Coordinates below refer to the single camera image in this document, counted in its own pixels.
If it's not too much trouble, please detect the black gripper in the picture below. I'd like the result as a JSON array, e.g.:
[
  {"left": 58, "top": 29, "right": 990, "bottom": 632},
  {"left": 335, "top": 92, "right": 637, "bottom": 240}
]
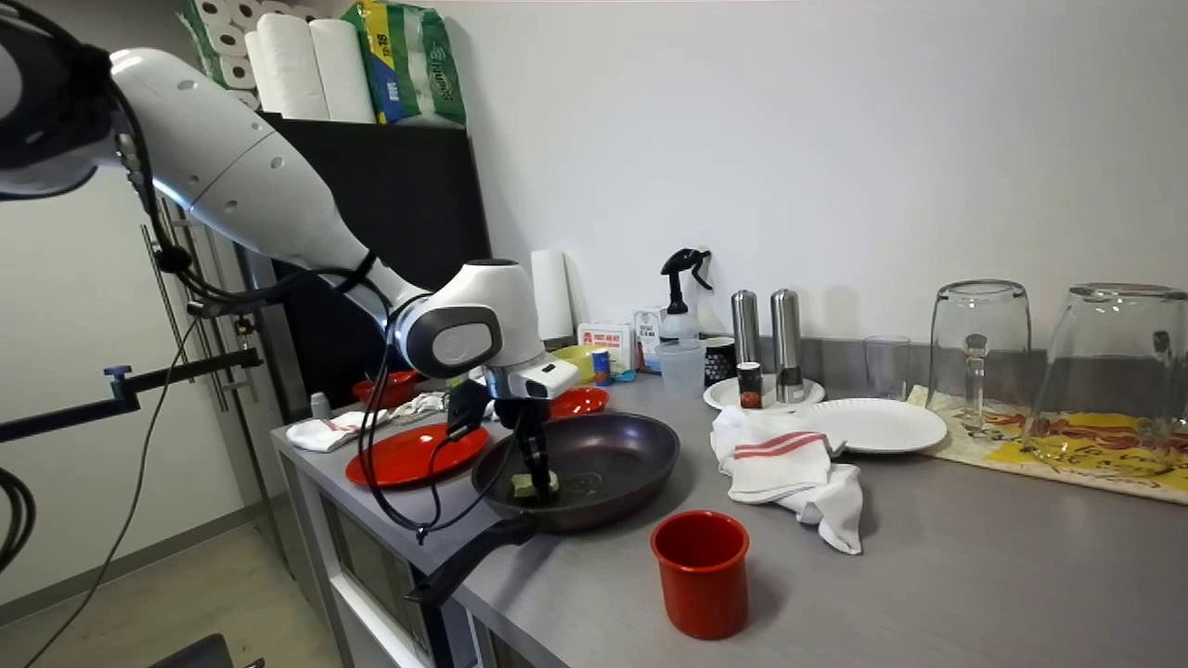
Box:
[{"left": 492, "top": 392, "right": 560, "bottom": 503}]

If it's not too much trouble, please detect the yellow green sponge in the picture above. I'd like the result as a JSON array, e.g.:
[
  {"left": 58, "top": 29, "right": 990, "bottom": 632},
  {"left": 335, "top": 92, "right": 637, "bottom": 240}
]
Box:
[{"left": 505, "top": 464, "right": 560, "bottom": 504}]

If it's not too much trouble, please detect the black frying pan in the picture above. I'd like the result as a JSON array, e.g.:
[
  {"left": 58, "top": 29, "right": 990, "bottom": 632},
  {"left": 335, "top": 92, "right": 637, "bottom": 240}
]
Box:
[{"left": 419, "top": 407, "right": 684, "bottom": 613}]

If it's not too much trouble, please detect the red bowl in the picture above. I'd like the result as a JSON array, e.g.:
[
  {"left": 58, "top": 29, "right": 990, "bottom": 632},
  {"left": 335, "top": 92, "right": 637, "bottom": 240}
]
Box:
[{"left": 551, "top": 385, "right": 611, "bottom": 422}]

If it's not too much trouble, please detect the yellow green bowl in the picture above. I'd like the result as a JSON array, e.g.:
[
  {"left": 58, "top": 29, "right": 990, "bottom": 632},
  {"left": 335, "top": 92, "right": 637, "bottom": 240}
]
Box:
[{"left": 551, "top": 340, "right": 596, "bottom": 385}]

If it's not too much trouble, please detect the large red plate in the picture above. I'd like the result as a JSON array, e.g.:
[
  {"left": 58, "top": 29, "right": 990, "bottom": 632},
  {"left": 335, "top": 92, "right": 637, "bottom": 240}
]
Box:
[{"left": 341, "top": 420, "right": 497, "bottom": 494}]

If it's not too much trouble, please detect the red kitchen utensil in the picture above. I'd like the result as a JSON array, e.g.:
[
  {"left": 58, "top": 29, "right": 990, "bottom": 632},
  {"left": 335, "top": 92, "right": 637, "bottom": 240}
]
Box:
[{"left": 351, "top": 368, "right": 427, "bottom": 413}]

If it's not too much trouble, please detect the small white printed box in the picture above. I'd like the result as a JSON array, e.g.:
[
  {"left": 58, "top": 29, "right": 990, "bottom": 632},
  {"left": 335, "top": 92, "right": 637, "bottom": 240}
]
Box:
[{"left": 630, "top": 310, "right": 663, "bottom": 376}]

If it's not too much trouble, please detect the white paper towel roll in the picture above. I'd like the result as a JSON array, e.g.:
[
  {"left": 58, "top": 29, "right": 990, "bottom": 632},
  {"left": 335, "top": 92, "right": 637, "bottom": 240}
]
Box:
[{"left": 530, "top": 246, "right": 578, "bottom": 347}]

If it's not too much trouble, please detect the grey drawer cabinet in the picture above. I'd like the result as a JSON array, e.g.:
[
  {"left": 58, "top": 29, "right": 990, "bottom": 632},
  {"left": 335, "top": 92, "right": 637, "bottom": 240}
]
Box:
[{"left": 272, "top": 441, "right": 497, "bottom": 668}]

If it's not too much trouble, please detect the white spray bottle black nozzle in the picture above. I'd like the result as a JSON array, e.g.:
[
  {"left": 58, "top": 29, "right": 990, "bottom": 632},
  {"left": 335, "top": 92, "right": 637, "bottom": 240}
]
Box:
[{"left": 653, "top": 246, "right": 718, "bottom": 385}]

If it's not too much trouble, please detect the red cup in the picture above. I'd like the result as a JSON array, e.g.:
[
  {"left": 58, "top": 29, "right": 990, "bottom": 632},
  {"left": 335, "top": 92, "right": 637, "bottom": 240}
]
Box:
[{"left": 648, "top": 510, "right": 752, "bottom": 646}]

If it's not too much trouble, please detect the small white plate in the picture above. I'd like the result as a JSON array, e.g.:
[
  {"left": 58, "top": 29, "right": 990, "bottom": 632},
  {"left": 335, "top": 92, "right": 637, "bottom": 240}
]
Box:
[{"left": 700, "top": 376, "right": 829, "bottom": 415}]

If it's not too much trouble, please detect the crumpled white cloth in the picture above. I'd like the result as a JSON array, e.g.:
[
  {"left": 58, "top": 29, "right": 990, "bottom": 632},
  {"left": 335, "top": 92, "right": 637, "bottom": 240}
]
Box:
[{"left": 283, "top": 407, "right": 391, "bottom": 458}]

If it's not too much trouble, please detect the white towel red stripe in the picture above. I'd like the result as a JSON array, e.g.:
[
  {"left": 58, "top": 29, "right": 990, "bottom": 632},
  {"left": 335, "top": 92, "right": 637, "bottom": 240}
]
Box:
[{"left": 706, "top": 404, "right": 870, "bottom": 561}]

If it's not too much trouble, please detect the silver shaker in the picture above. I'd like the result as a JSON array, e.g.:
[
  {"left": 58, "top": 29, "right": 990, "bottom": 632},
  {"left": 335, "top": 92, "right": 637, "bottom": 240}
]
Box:
[
  {"left": 729, "top": 286, "right": 765, "bottom": 370},
  {"left": 770, "top": 286, "right": 805, "bottom": 404}
]

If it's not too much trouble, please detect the grey metal rack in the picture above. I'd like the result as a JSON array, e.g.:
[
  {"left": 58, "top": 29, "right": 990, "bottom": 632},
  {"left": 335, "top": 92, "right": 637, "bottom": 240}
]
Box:
[{"left": 140, "top": 220, "right": 313, "bottom": 498}]

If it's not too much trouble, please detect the black cabinet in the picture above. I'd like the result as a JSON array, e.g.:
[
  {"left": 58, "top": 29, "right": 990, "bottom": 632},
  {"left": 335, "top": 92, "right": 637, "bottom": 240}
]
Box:
[{"left": 262, "top": 117, "right": 497, "bottom": 413}]

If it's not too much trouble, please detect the large white plate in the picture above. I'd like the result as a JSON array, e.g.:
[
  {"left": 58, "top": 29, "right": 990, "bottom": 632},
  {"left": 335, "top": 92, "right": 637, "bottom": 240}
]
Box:
[{"left": 789, "top": 392, "right": 950, "bottom": 460}]

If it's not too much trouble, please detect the dark equipment case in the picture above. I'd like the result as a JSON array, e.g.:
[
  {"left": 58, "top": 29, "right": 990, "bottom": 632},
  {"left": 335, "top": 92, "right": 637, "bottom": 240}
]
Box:
[{"left": 143, "top": 632, "right": 272, "bottom": 668}]

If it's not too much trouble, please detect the green yellow package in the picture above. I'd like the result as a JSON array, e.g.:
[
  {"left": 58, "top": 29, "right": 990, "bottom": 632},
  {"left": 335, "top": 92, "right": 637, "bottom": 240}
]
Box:
[{"left": 341, "top": 0, "right": 471, "bottom": 130}]

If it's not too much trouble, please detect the upturned glass pitcher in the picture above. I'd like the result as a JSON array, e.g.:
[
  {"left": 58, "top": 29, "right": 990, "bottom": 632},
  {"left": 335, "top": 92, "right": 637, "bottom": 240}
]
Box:
[
  {"left": 927, "top": 277, "right": 1036, "bottom": 444},
  {"left": 1036, "top": 284, "right": 1188, "bottom": 460}
]

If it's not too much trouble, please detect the patterned paper roll pack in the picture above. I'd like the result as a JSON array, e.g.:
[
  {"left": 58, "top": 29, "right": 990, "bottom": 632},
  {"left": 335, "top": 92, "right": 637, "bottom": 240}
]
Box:
[{"left": 173, "top": 0, "right": 266, "bottom": 98}]

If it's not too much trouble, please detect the yellow patterned mat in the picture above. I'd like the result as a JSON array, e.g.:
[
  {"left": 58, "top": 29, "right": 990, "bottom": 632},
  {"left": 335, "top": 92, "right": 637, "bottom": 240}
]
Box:
[{"left": 907, "top": 384, "right": 1188, "bottom": 510}]

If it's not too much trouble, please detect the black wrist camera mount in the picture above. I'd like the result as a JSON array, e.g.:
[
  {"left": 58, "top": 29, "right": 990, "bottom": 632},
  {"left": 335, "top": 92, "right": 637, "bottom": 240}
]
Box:
[{"left": 440, "top": 376, "right": 502, "bottom": 438}]

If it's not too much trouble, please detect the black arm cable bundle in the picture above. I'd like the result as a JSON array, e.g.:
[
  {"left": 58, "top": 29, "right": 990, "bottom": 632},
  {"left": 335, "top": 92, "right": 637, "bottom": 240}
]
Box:
[{"left": 109, "top": 123, "right": 502, "bottom": 545}]

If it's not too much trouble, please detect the thin black floor cable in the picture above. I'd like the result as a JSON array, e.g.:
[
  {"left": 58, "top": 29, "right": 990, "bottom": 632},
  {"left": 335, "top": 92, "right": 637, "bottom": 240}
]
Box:
[{"left": 22, "top": 384, "right": 173, "bottom": 668}]

